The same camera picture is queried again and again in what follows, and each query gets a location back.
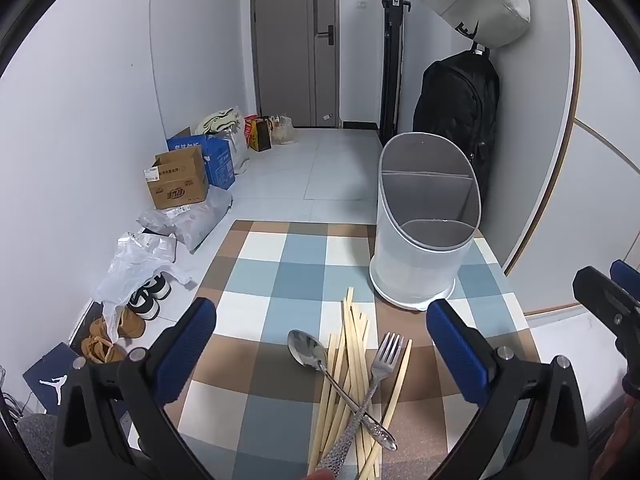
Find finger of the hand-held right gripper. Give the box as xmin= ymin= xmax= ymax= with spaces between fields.
xmin=572 ymin=266 xmax=628 ymax=361
xmin=609 ymin=259 xmax=640 ymax=311

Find beige hanging bag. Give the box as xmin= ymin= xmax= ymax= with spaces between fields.
xmin=407 ymin=0 xmax=531 ymax=50

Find clear plastic bag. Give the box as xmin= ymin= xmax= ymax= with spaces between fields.
xmin=95 ymin=231 xmax=198 ymax=341

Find black backpack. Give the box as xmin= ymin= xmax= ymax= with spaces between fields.
xmin=412 ymin=42 xmax=501 ymax=206

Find pile of wooden chopsticks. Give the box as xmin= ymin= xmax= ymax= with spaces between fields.
xmin=306 ymin=286 xmax=413 ymax=480

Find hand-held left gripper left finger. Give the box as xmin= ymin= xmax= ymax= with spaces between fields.
xmin=52 ymin=296 xmax=218 ymax=480

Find brown cardboard box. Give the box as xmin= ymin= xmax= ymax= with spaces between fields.
xmin=144 ymin=146 xmax=211 ymax=210

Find white plastic bag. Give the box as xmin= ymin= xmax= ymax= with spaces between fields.
xmin=270 ymin=115 xmax=296 ymax=145

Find black white sneaker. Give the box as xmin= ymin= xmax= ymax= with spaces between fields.
xmin=142 ymin=272 xmax=171 ymax=301
xmin=126 ymin=285 xmax=161 ymax=320

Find beige folded cloth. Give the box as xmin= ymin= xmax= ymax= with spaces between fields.
xmin=195 ymin=106 xmax=246 ymax=136

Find white woven sack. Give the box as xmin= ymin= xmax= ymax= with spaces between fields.
xmin=207 ymin=125 xmax=251 ymax=176

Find metal spoon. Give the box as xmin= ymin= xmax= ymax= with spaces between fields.
xmin=287 ymin=329 xmax=398 ymax=452

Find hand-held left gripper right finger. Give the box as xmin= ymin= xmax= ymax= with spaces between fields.
xmin=425 ymin=299 xmax=591 ymax=480

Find white utensil holder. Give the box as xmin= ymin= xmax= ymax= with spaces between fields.
xmin=369 ymin=131 xmax=482 ymax=310

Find grey plastic mailer bag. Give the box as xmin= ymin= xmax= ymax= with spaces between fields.
xmin=137 ymin=187 xmax=234 ymax=253

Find blue cardboard box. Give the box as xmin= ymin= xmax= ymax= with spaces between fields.
xmin=166 ymin=127 xmax=236 ymax=191

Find black door frame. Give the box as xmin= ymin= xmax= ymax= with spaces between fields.
xmin=378 ymin=0 xmax=413 ymax=146

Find grey door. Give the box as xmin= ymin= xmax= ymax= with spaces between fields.
xmin=250 ymin=0 xmax=343 ymax=128

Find checked tablecloth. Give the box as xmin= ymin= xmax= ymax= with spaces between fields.
xmin=162 ymin=220 xmax=543 ymax=480

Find navy shoe box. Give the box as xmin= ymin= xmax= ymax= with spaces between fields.
xmin=22 ymin=342 xmax=81 ymax=416

